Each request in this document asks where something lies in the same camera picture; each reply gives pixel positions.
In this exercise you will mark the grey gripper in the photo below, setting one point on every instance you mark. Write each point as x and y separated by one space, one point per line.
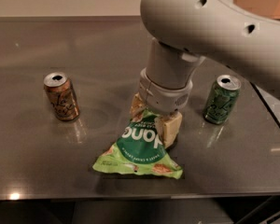
163 97

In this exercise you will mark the green rice chip bag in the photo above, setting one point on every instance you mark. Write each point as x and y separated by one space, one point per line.
139 151

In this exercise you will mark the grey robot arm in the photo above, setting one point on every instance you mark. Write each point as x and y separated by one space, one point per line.
185 32

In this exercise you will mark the green soda can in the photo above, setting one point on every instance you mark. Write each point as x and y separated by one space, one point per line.
222 99

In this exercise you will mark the orange soda can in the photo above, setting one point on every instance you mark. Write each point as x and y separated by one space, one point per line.
60 91

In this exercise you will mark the adjacent grey side table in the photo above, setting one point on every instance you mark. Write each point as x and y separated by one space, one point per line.
265 113

